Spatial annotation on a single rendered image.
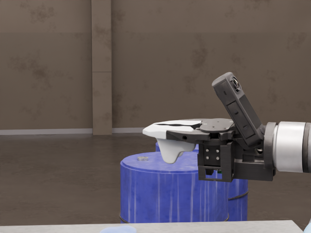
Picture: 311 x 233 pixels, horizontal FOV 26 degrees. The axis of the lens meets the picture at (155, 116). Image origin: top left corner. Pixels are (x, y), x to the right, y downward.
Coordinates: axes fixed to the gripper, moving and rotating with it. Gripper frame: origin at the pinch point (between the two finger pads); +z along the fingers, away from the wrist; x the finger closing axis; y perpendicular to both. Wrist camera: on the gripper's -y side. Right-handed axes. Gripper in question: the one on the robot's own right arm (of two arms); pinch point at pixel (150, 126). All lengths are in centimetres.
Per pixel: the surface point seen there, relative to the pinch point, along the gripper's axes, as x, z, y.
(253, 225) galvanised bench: 82, 0, 52
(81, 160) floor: 634, 327, 233
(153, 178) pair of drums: 208, 76, 88
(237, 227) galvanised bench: 78, 4, 52
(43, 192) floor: 466, 288, 210
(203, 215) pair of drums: 215, 52, 109
